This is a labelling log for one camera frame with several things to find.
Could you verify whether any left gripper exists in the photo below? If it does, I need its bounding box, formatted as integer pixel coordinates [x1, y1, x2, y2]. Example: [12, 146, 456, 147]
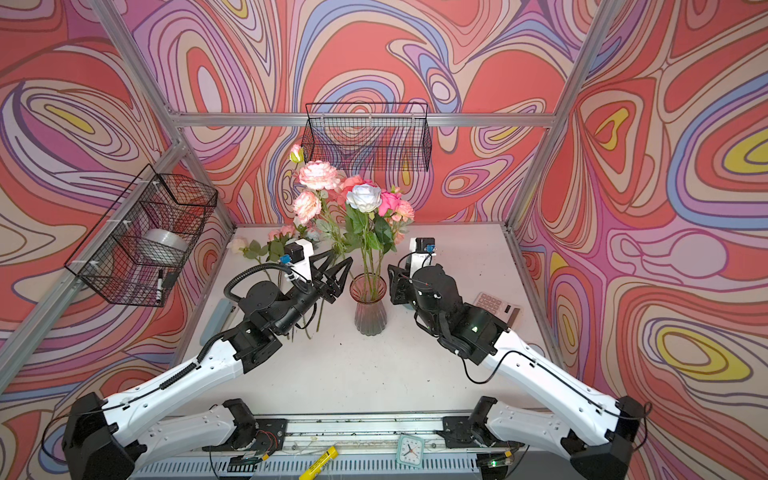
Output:
[271, 249, 350, 339]

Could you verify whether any pink glass vase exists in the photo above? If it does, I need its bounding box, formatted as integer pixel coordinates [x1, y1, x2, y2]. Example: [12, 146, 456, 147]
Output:
[350, 274, 387, 336]

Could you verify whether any light pink carnation stem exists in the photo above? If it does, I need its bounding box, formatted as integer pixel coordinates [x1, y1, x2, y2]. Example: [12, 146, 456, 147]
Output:
[389, 187, 415, 245]

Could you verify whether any dark pink rose stem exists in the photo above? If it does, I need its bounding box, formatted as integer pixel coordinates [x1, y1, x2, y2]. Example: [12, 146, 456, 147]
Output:
[378, 189, 402, 217]

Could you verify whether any salmon pink rose stem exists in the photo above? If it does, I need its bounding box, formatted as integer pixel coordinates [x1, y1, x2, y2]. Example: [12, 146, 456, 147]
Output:
[334, 175, 373, 208]

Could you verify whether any large pink carnation stem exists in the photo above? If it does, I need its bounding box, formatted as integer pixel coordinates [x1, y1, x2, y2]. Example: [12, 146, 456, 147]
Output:
[289, 144, 347, 259]

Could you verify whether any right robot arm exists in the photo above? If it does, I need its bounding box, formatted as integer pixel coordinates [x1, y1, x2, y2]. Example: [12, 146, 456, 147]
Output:
[387, 265, 650, 479]

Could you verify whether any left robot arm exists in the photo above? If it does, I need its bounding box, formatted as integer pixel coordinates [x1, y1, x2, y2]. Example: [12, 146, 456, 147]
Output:
[61, 250, 353, 479]

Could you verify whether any pink flower bunch on table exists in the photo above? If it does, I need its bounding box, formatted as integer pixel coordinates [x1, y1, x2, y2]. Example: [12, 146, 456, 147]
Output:
[228, 225, 300, 264]

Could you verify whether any pink calculator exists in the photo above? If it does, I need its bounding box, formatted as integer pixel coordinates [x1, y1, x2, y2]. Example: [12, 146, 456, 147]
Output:
[474, 292, 522, 328]

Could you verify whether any blue stapler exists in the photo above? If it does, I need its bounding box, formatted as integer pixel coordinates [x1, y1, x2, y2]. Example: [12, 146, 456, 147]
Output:
[199, 298, 236, 346]

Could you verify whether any grey tape roll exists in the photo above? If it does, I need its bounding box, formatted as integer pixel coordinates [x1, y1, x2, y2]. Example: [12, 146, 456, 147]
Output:
[143, 228, 188, 251]

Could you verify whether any teal alarm clock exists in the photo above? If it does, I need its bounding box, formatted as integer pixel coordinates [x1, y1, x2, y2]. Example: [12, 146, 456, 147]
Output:
[396, 435, 425, 468]

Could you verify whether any yellow marker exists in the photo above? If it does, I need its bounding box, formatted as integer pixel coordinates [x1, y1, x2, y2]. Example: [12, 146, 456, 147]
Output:
[299, 446, 338, 480]

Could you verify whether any black marker pen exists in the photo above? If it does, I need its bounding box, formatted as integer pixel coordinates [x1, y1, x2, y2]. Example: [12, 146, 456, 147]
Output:
[155, 269, 164, 305]

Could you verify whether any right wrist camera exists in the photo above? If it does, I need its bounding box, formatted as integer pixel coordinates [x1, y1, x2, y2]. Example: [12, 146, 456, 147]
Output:
[407, 237, 436, 274]

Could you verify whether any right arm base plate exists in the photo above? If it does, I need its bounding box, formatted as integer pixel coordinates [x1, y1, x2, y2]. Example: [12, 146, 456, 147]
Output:
[436, 416, 524, 450]

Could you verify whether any back wire basket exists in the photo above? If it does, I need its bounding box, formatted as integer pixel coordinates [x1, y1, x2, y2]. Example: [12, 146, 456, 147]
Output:
[301, 101, 432, 174]

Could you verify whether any wire basket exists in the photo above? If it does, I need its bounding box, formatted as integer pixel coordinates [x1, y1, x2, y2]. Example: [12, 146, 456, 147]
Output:
[64, 165, 218, 308]
[301, 101, 432, 174]

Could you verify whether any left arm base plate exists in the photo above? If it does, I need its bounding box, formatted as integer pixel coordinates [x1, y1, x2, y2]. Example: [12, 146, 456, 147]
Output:
[202, 418, 288, 454]

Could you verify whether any left wire basket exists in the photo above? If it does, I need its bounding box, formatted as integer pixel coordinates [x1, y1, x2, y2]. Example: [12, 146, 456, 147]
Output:
[64, 165, 218, 308]

